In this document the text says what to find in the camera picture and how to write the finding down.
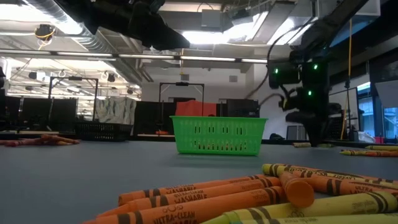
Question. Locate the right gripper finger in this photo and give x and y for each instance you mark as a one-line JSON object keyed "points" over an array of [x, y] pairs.
{"points": [[317, 135]]}

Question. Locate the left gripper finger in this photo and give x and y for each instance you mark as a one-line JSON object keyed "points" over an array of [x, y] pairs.
{"points": [[158, 37]]}

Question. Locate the yellow crayon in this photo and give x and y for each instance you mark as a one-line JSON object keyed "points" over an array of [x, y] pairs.
{"points": [[326, 219], [301, 145], [273, 169], [351, 152], [342, 203], [382, 148]]}

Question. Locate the green plastic basket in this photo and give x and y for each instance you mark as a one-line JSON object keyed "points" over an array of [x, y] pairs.
{"points": [[217, 138]]}

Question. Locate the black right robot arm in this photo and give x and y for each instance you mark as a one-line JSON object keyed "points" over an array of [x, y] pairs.
{"points": [[335, 21]]}

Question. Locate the grey waste bin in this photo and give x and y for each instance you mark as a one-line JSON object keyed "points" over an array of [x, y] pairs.
{"points": [[296, 133]]}

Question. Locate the glass board panel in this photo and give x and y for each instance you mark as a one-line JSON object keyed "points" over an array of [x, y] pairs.
{"points": [[342, 99]]}

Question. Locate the black light stand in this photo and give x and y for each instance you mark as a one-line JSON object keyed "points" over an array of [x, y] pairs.
{"points": [[348, 84]]}

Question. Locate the black bag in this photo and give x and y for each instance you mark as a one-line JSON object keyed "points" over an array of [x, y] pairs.
{"points": [[276, 137]]}

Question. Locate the white plastic bag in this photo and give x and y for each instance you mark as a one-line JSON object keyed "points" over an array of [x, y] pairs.
{"points": [[365, 137]]}

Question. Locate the long ceiling light strip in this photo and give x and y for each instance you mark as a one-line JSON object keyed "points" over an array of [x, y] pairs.
{"points": [[77, 54]]}

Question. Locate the grey ceiling box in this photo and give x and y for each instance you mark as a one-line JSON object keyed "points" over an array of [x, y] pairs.
{"points": [[211, 18]]}

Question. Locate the small red container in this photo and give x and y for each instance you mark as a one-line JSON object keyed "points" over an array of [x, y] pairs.
{"points": [[379, 140]]}

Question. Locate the black cabinet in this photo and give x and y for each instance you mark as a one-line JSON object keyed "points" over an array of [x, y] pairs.
{"points": [[242, 108]]}

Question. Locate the orange red fabric cover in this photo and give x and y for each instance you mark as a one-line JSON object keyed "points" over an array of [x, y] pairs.
{"points": [[192, 109]]}

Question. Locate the white patterned cloth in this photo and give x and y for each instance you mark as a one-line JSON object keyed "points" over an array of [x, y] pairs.
{"points": [[115, 112]]}

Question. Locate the black plastic crate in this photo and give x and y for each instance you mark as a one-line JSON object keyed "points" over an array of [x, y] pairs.
{"points": [[102, 132]]}

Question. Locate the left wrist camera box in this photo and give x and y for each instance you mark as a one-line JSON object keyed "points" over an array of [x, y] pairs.
{"points": [[157, 4]]}

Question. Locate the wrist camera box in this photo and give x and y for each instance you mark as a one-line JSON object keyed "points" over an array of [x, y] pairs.
{"points": [[157, 4], [283, 76]]}

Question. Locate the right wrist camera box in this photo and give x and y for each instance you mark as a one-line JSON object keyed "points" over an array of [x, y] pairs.
{"points": [[283, 76]]}

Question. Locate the black metal frame stand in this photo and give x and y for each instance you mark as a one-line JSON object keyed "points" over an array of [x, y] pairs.
{"points": [[74, 78], [182, 83]]}

